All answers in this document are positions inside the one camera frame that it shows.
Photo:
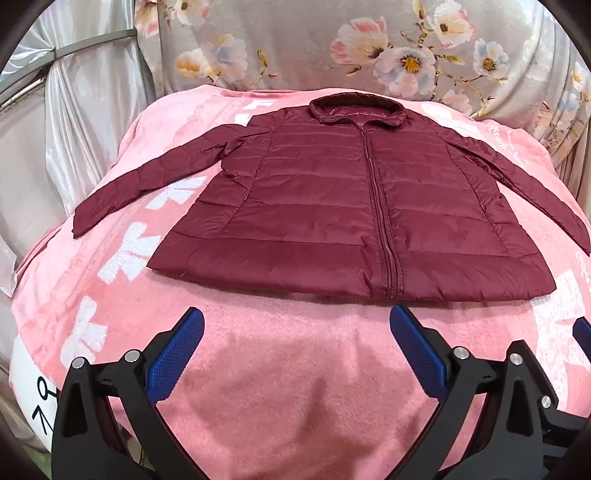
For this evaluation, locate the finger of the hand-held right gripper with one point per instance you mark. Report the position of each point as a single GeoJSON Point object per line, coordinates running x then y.
{"type": "Point", "coordinates": [561, 417]}
{"type": "Point", "coordinates": [581, 330]}

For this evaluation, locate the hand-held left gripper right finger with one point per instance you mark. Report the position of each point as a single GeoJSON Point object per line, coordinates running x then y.
{"type": "Point", "coordinates": [418, 351]}

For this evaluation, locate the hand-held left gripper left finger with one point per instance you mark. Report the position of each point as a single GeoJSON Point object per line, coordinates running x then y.
{"type": "Point", "coordinates": [178, 351]}

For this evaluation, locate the maroon quilted down jacket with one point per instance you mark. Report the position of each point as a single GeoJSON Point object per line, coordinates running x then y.
{"type": "Point", "coordinates": [314, 198]}

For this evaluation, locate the pink printed fleece blanket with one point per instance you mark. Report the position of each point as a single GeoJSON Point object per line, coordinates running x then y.
{"type": "Point", "coordinates": [277, 369]}

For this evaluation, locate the white satin curtain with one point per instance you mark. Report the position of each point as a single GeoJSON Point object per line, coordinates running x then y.
{"type": "Point", "coordinates": [92, 120]}

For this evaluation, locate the grey metal rail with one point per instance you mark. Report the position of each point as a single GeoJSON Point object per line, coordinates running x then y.
{"type": "Point", "coordinates": [94, 42]}

